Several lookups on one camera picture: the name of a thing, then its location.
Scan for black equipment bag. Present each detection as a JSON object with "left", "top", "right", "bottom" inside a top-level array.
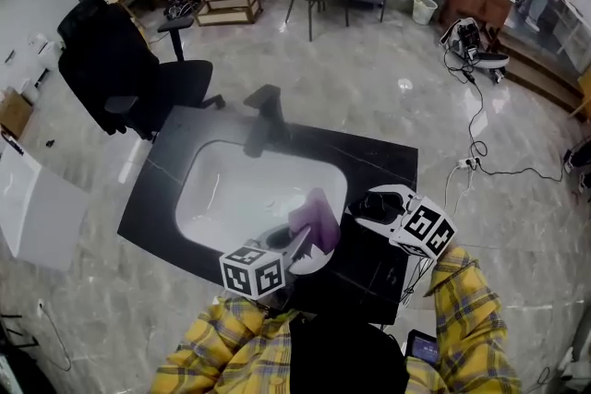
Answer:
[{"left": 163, "top": 0, "right": 195, "bottom": 22}]

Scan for light wooden desk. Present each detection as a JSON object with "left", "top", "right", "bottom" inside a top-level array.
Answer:
[{"left": 570, "top": 73, "right": 591, "bottom": 121}]

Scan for dark wooden sink cabinet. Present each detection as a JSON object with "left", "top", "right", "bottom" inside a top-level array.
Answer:
[{"left": 117, "top": 104, "right": 420, "bottom": 327}]

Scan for white freestanding washbasin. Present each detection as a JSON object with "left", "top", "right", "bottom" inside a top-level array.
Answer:
[{"left": 0, "top": 142, "right": 91, "bottom": 272}]

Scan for black sink faucet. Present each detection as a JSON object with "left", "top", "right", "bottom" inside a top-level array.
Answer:
[{"left": 243, "top": 83, "right": 290, "bottom": 159}]

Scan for purple cloth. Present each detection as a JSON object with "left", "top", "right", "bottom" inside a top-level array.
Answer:
[{"left": 288, "top": 186, "right": 342, "bottom": 255}]

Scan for white wastebasket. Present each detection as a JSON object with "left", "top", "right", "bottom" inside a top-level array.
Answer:
[{"left": 411, "top": 0, "right": 439, "bottom": 26}]

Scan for black office chair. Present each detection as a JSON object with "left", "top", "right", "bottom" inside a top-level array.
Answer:
[{"left": 57, "top": 0, "right": 226, "bottom": 142}]

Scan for black washbasin faucet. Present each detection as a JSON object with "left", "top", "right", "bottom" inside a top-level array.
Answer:
[{"left": 0, "top": 131, "right": 25, "bottom": 157}]

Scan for person's right forearm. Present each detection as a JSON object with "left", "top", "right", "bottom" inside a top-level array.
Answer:
[{"left": 405, "top": 246, "right": 523, "bottom": 394}]

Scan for white and black backpack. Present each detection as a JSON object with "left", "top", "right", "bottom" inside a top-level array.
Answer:
[{"left": 439, "top": 17, "right": 511, "bottom": 84}]

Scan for wooden cabinet with white top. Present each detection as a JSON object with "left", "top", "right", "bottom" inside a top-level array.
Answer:
[{"left": 438, "top": 0, "right": 516, "bottom": 52}]

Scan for wooden platform steps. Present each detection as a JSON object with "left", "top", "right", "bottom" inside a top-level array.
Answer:
[{"left": 498, "top": 27, "right": 585, "bottom": 114}]

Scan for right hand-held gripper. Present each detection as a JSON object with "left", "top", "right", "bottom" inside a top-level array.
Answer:
[{"left": 354, "top": 183, "right": 458, "bottom": 258}]

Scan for white side table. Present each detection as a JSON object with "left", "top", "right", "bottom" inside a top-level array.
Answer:
[{"left": 549, "top": 0, "right": 591, "bottom": 70}]

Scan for person's left forearm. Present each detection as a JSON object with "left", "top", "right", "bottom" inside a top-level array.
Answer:
[{"left": 150, "top": 295, "right": 296, "bottom": 394}]

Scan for person's torso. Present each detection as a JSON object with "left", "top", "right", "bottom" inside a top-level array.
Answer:
[{"left": 288, "top": 313, "right": 412, "bottom": 394}]

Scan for black handheld screen device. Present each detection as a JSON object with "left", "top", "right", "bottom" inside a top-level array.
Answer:
[{"left": 404, "top": 328, "right": 440, "bottom": 368}]

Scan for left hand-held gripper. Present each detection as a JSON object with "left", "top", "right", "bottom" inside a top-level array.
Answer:
[{"left": 220, "top": 224, "right": 333, "bottom": 305}]

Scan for white toilet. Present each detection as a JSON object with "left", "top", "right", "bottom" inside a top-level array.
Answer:
[{"left": 27, "top": 31, "right": 66, "bottom": 84}]

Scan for brown cardboard box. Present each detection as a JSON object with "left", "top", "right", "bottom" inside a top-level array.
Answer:
[{"left": 0, "top": 87, "right": 34, "bottom": 140}]

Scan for white sink basin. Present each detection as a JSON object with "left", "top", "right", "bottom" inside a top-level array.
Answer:
[{"left": 175, "top": 138, "right": 348, "bottom": 264}]

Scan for black floor cable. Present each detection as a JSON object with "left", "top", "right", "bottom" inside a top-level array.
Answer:
[{"left": 442, "top": 50, "right": 567, "bottom": 182}]

